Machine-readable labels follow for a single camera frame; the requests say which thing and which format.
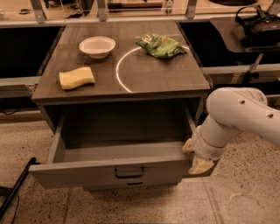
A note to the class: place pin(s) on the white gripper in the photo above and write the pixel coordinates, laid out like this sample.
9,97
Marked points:
206,146

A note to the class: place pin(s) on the grey top drawer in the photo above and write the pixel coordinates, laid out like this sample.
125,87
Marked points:
119,142

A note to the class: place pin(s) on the grey drawer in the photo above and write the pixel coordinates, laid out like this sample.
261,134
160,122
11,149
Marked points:
126,185
119,142

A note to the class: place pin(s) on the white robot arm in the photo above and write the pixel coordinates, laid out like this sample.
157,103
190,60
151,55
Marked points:
231,111

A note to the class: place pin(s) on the grey drawer cabinet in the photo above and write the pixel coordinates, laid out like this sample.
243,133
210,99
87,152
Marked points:
127,74

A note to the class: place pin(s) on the grey bottom drawer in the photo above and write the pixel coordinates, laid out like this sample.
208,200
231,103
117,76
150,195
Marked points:
126,185

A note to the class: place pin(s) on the green chip bag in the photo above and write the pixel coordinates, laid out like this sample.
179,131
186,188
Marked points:
159,46

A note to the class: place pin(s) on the dark side table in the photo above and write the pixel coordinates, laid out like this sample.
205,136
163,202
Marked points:
234,37

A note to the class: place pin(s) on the black headset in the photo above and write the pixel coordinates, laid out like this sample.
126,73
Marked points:
262,29

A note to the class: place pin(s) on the yellow sponge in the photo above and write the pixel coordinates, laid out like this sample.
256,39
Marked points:
76,78

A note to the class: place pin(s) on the white bowl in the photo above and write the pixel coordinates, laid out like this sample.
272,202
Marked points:
97,47

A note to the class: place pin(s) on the black stand leg left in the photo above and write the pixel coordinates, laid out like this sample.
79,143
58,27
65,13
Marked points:
9,193

